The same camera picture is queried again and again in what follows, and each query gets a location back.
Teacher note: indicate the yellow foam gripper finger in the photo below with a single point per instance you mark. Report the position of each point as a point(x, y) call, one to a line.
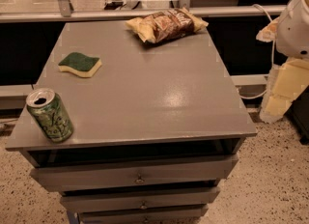
point(284, 85)
point(268, 33)

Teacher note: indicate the green and yellow sponge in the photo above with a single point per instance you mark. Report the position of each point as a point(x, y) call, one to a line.
point(80, 64)

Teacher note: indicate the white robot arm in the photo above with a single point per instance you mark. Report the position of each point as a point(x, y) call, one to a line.
point(292, 38)

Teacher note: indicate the brown chip bag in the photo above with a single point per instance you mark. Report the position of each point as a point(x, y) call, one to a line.
point(166, 25)

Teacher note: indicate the grey drawer cabinet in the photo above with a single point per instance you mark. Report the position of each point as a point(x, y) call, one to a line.
point(145, 102)

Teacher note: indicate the small black device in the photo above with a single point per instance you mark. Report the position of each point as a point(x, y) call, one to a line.
point(113, 4)

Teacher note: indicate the bottom grey drawer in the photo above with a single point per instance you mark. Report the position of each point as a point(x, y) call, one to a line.
point(143, 216)

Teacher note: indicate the grey drawer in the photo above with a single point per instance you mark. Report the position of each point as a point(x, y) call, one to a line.
point(143, 216)
point(141, 200)
point(147, 172)

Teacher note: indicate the green soda can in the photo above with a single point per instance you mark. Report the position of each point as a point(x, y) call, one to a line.
point(49, 112)

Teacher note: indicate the middle grey drawer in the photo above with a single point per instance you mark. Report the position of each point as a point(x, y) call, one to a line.
point(141, 200)

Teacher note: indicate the top grey drawer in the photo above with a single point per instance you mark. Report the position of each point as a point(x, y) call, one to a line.
point(147, 172)

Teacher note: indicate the metal railing frame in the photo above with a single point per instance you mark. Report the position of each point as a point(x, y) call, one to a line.
point(128, 10)

